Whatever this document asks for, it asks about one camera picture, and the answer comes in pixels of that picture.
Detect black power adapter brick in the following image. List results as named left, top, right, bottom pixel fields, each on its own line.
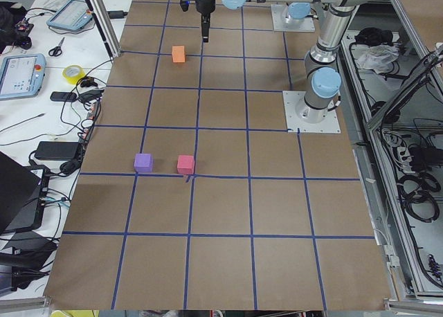
left=34, top=141, right=80, bottom=161

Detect teach pendant tablet far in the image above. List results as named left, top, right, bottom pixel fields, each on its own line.
left=46, top=0, right=93, bottom=33

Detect purple foam cube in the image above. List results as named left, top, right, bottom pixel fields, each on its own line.
left=134, top=153, right=154, bottom=173

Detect teach pendant tablet near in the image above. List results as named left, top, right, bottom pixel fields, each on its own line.
left=1, top=53, right=46, bottom=100

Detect teach pendant tablet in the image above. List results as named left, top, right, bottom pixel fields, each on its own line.
left=1, top=53, right=46, bottom=100
left=46, top=0, right=93, bottom=33

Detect orange foam cube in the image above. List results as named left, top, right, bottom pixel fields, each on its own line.
left=171, top=46, right=186, bottom=63

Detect yellow tape roll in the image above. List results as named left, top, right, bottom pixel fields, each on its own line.
left=62, top=64, right=86, bottom=85

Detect black handled scissors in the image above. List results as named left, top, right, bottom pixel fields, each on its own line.
left=48, top=37, right=65, bottom=57

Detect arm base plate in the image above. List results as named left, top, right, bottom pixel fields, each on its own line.
left=271, top=2, right=315, bottom=33
left=282, top=91, right=341, bottom=134

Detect aluminium frame post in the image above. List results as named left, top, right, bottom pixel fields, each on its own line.
left=85, top=0, right=121, bottom=60

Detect black laptop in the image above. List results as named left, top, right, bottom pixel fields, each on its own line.
left=1, top=153, right=49, bottom=234

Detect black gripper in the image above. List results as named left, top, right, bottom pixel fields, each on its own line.
left=195, top=0, right=216, bottom=43

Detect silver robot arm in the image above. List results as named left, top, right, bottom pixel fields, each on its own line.
left=222, top=0, right=369, bottom=123

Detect red foam cube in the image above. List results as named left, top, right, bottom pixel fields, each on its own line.
left=177, top=154, right=195, bottom=175

